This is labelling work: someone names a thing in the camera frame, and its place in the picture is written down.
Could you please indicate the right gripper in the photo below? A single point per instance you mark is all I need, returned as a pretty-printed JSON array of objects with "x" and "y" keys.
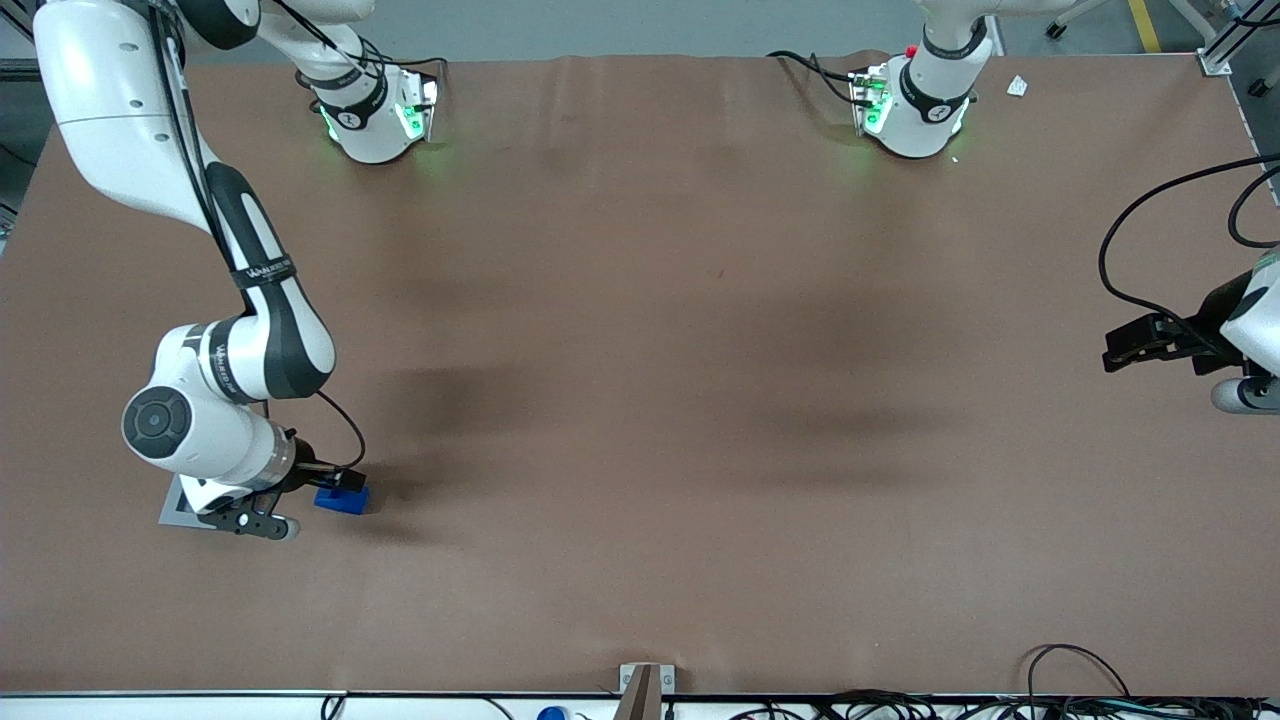
[{"x": 306, "y": 470}]

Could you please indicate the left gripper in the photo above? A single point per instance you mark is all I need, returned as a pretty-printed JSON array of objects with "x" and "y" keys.
[{"x": 1206, "y": 324}]

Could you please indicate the blue plastic part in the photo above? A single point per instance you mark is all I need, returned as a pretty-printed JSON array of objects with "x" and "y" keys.
[{"x": 340, "y": 503}]

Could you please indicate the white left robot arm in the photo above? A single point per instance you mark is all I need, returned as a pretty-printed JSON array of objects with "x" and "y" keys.
[{"x": 925, "y": 115}]

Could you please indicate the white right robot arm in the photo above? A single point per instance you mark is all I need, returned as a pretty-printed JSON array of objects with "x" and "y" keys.
[{"x": 135, "y": 110}]

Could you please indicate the gray square base block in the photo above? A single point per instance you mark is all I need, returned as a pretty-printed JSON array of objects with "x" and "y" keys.
[{"x": 172, "y": 515}]

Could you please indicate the white paper scrap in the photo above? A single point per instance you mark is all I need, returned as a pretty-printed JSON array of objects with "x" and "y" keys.
[{"x": 1017, "y": 86}]

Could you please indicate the chair caster leg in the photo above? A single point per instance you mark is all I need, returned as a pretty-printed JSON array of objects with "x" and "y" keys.
[{"x": 1075, "y": 15}]

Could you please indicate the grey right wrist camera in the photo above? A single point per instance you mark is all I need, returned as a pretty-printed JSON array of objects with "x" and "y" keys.
[{"x": 262, "y": 524}]

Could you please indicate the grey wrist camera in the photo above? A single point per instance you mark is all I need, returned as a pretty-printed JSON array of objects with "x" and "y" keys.
[
  {"x": 1240, "y": 395},
  {"x": 262, "y": 524}
]

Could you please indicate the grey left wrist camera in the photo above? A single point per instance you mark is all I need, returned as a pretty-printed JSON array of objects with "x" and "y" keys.
[{"x": 1240, "y": 395}]

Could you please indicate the white table edge rail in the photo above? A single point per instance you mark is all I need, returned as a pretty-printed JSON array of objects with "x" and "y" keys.
[{"x": 200, "y": 708}]

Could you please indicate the metal table edge bracket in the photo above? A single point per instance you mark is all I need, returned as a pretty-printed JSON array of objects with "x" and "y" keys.
[{"x": 626, "y": 678}]

